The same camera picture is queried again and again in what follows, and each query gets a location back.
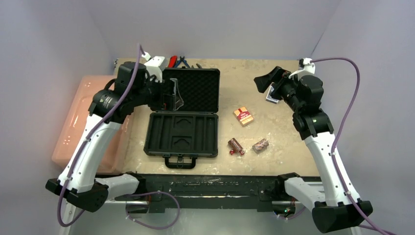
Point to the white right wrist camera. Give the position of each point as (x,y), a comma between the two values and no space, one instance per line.
(306,67)

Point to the orange plastic storage bin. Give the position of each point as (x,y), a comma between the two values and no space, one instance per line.
(74,127)

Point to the black poker carrying case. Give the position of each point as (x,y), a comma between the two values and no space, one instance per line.
(184,135)

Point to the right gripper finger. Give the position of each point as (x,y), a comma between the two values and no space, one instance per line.
(278,73)
(263,82)

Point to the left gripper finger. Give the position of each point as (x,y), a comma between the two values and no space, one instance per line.
(169,102)
(178,101)

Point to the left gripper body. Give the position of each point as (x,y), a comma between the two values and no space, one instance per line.
(155,92)

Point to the blue playing card deck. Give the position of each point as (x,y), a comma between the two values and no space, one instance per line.
(269,98)

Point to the blue handled cutters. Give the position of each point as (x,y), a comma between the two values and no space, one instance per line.
(182,60)

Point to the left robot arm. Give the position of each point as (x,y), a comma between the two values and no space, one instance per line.
(136,84)

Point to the red Texas Hold'em card deck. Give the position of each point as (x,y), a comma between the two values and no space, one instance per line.
(243,116)

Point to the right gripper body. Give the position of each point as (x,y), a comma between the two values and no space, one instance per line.
(276,87)

